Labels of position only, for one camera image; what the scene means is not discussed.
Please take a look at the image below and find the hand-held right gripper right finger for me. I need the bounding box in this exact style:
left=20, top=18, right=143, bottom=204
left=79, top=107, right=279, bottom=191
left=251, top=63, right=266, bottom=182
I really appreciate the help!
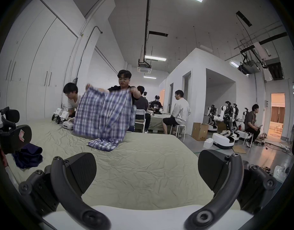
left=184, top=149, right=278, bottom=230

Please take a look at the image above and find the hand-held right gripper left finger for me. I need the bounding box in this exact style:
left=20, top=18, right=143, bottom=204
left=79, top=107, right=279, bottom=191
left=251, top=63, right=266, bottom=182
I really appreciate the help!
left=19, top=152, right=111, bottom=230

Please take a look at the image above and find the dark blue garment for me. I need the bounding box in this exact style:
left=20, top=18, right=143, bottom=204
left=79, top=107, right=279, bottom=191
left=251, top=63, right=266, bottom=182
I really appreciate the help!
left=12, top=142, right=43, bottom=169

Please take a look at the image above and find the spare hand-held gripper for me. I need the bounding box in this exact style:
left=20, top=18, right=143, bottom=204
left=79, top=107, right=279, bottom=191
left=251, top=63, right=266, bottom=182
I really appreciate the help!
left=62, top=119, right=76, bottom=130
left=52, top=108, right=70, bottom=124

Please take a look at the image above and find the white humanoid robot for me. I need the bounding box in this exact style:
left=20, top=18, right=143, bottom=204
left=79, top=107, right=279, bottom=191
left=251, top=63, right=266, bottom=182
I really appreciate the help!
left=206, top=104, right=219, bottom=133
left=233, top=103, right=253, bottom=139
left=213, top=101, right=235, bottom=150

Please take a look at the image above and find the clear plastic bag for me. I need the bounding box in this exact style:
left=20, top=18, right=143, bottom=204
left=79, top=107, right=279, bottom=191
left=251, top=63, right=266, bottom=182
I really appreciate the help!
left=272, top=165, right=288, bottom=183

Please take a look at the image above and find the brown carton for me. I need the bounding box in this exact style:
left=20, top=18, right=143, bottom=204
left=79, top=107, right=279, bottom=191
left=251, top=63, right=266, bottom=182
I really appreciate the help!
left=191, top=122, right=209, bottom=141

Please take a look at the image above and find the white stool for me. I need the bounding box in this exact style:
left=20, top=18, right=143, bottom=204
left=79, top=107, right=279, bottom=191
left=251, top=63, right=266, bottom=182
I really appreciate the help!
left=172, top=125, right=187, bottom=142

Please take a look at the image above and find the blue plaid shirt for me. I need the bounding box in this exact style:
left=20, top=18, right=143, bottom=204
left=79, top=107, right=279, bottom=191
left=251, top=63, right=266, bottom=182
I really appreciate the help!
left=73, top=85, right=137, bottom=152

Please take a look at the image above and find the table with green sheet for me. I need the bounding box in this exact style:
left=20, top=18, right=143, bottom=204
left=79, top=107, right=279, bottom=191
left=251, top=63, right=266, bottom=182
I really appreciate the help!
left=147, top=113, right=172, bottom=133

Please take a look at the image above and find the white chair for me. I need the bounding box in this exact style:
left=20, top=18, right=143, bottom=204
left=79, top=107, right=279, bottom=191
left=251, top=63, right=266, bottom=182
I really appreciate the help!
left=134, top=109, right=146, bottom=133

